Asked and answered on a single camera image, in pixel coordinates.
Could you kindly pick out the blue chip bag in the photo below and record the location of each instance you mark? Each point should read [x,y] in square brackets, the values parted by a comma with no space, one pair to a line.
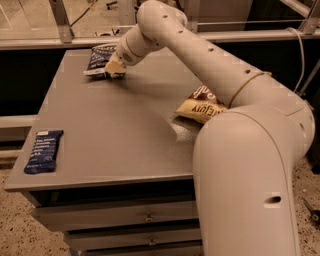
[99,57]

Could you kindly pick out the brown sea salt chip bag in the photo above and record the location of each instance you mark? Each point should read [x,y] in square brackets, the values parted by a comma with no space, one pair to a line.
[201,105]

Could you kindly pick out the black tool on floor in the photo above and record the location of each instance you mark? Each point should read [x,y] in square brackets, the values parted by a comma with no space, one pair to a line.
[314,214]

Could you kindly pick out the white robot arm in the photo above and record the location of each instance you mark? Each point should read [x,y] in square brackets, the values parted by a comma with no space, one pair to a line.
[243,157]

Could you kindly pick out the grey drawer cabinet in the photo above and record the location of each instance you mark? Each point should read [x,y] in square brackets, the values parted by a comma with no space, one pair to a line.
[122,140]

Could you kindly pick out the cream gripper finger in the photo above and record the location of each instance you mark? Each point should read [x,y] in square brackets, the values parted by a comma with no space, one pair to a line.
[115,67]

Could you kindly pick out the grey drawer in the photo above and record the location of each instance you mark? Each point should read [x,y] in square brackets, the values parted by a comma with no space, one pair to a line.
[192,249]
[149,238]
[102,215]

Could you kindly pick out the bottom grey drawer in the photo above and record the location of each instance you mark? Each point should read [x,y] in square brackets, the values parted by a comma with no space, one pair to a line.
[192,249]

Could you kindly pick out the blue rxbar blueberry bar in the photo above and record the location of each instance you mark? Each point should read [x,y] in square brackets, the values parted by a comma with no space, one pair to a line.
[44,152]

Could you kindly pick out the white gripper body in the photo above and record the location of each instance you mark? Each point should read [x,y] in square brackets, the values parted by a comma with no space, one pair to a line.
[124,53]

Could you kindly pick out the top grey drawer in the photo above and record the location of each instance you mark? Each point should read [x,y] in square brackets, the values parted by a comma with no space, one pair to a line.
[102,215]

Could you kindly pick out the middle grey drawer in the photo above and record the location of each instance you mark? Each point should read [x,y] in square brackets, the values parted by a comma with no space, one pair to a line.
[149,238]

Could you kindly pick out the metal railing frame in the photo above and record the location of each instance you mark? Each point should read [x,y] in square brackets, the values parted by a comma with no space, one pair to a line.
[36,24]

